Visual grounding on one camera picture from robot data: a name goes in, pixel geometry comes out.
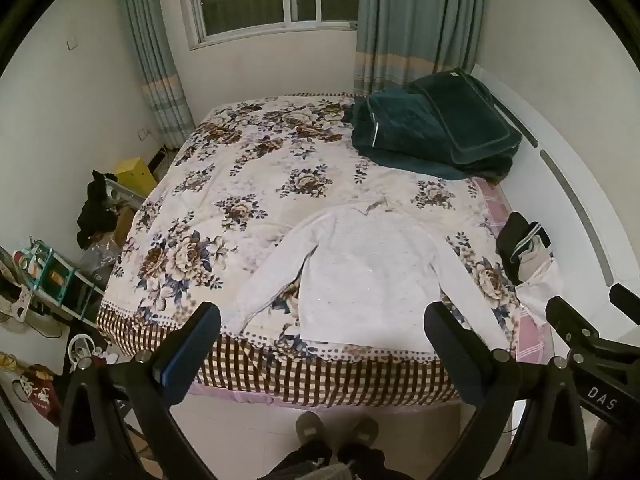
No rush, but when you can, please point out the white cloth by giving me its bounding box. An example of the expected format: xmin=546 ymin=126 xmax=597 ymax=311
xmin=515 ymin=257 xmax=569 ymax=327

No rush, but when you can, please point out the red printed bag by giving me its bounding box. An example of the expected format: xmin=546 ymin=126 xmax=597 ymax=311
xmin=12 ymin=365 xmax=64 ymax=427

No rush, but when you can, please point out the dark green quilt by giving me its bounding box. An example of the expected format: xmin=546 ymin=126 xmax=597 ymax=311
xmin=350 ymin=87 xmax=516 ymax=181

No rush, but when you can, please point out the yellow box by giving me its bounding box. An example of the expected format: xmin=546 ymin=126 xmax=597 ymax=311
xmin=114 ymin=157 xmax=157 ymax=199

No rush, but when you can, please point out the clear plastic bag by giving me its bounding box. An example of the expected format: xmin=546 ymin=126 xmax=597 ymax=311
xmin=79 ymin=239 xmax=122 ymax=282

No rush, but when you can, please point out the pink bed sheet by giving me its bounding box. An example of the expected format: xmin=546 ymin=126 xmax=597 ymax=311
xmin=472 ymin=177 xmax=553 ymax=362

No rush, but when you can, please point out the dark green pillow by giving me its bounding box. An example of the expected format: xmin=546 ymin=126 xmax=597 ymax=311
xmin=407 ymin=67 xmax=524 ymax=167

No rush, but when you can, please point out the floral bed blanket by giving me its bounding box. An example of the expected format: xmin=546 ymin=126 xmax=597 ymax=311
xmin=95 ymin=92 xmax=526 ymax=408

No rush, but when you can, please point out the grey-blue striped curtain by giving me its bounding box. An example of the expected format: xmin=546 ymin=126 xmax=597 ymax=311
xmin=112 ymin=0 xmax=197 ymax=150
xmin=352 ymin=0 xmax=488 ymax=97

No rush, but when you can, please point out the black garment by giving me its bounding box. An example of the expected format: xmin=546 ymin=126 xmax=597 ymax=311
xmin=76 ymin=170 xmax=122 ymax=251

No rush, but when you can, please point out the teal shelf rack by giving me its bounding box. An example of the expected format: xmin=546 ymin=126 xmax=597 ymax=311
xmin=14 ymin=239 xmax=107 ymax=322

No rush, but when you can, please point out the brown cardboard box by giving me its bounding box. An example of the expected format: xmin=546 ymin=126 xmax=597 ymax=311
xmin=112 ymin=207 xmax=137 ymax=242

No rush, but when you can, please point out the grey slipper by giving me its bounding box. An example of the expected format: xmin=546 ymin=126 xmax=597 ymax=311
xmin=295 ymin=411 xmax=326 ymax=444
xmin=345 ymin=416 xmax=380 ymax=449

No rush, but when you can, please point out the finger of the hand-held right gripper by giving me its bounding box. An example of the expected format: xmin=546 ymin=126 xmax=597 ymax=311
xmin=608 ymin=283 xmax=640 ymax=313
xmin=545 ymin=296 xmax=617 ymax=357

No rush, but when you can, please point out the black and white clothes pile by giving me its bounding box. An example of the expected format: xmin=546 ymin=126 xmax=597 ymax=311
xmin=496 ymin=211 xmax=554 ymax=284

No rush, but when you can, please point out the white knit sweater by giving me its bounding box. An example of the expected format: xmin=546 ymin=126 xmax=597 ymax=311
xmin=223 ymin=199 xmax=511 ymax=356

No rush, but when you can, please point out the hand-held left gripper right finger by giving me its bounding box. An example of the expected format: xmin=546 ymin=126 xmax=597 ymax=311
xmin=423 ymin=301 xmax=588 ymax=480

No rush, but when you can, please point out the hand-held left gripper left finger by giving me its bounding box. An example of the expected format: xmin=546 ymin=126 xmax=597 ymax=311
xmin=55 ymin=301 xmax=222 ymax=480

